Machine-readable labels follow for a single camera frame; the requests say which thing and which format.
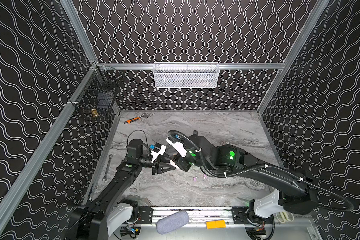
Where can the grey fabric pouch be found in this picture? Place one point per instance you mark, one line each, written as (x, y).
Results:
(172, 222)

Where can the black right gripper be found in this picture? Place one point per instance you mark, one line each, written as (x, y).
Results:
(180, 163)

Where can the brass fitting in basket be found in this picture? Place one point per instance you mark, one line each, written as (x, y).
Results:
(94, 113)

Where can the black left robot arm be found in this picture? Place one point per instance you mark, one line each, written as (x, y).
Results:
(101, 217)

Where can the yellow block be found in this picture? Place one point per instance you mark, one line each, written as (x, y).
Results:
(215, 224)

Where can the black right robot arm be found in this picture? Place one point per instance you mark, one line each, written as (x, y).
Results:
(296, 192)

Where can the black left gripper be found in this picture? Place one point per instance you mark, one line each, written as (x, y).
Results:
(155, 164)

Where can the white handled scissors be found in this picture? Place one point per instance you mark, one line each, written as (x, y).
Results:
(284, 217)

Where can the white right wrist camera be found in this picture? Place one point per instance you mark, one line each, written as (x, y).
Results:
(178, 145)

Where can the orange handled adjustable wrench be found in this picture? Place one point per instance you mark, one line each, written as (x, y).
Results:
(129, 121)

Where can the white mesh wall basket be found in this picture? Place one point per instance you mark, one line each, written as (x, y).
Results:
(181, 75)

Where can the black wire wall basket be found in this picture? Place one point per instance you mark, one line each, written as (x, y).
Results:
(99, 93)

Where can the aluminium front rail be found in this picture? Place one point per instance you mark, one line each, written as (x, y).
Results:
(198, 216)

